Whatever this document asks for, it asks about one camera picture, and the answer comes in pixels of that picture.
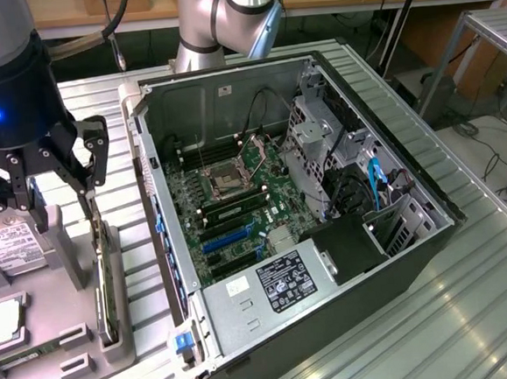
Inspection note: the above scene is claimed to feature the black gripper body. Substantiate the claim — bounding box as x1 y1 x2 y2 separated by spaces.
0 28 80 158

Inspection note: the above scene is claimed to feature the green graphics card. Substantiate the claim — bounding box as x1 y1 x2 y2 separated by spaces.
84 191 123 347

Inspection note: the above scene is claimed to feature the silver hard disk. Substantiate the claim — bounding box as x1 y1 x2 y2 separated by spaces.
0 210 46 281

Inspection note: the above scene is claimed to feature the green motherboard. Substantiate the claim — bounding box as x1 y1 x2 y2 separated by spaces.
161 127 327 289

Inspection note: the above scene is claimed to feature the thin metal locking lever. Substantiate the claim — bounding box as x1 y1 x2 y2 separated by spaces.
193 133 206 178

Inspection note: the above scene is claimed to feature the black RAM slot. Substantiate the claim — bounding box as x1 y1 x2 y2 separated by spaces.
181 149 238 165
182 153 240 171
179 138 234 155
199 190 267 211
180 144 236 160
198 186 266 207
200 194 268 216

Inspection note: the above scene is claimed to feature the grey parts rack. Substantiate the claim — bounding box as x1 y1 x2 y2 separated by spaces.
0 166 140 379

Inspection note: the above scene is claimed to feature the CPU socket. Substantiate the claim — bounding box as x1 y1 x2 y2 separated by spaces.
205 158 255 201

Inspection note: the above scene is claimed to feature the silver CPU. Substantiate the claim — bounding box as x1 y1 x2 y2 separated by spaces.
0 297 30 347

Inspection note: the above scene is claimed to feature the RAM stick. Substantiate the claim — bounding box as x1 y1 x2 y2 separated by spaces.
201 199 271 228
0 338 69 373

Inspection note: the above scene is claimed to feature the long black expansion slot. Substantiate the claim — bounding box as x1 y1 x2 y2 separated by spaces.
196 217 261 244
208 249 264 278

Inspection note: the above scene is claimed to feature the blue expansion slot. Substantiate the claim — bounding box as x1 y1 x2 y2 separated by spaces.
200 231 254 254

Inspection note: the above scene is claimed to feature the metal socket cover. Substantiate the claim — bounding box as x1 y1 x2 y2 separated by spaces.
234 133 274 177

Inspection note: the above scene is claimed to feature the silver finned heatsink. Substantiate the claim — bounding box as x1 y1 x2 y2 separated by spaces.
267 226 302 247

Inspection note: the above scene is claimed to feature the blue case latch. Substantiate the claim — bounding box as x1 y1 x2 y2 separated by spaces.
170 331 195 354

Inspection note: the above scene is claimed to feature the tall metal disk bay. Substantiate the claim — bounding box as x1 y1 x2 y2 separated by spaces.
278 68 373 216

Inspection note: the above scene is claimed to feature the grey power supply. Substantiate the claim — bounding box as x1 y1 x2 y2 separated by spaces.
196 243 344 361

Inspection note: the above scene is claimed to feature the black plastic shroud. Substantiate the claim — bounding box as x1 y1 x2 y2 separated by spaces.
299 212 391 290

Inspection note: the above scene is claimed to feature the low metal disk bay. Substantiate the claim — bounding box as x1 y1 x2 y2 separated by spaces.
359 190 442 261

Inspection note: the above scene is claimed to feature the black PC case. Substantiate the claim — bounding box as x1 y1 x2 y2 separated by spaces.
116 39 479 379

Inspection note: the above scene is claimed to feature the black pole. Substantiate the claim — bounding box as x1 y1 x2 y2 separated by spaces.
372 0 433 78

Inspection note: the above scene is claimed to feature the beige braided hose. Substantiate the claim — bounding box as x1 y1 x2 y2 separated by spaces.
46 32 110 61

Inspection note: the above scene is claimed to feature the black hose with metal tip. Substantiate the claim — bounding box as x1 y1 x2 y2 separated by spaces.
97 0 138 75

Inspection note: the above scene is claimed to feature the black looped wire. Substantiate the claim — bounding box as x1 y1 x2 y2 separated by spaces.
243 85 298 137

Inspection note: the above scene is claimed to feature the black wire bundle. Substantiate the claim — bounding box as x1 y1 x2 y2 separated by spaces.
321 165 373 220

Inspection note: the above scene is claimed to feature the blue flat wire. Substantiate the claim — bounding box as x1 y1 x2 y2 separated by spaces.
366 156 389 213

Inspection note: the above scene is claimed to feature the metal frame table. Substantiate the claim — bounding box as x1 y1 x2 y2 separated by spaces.
408 5 507 121

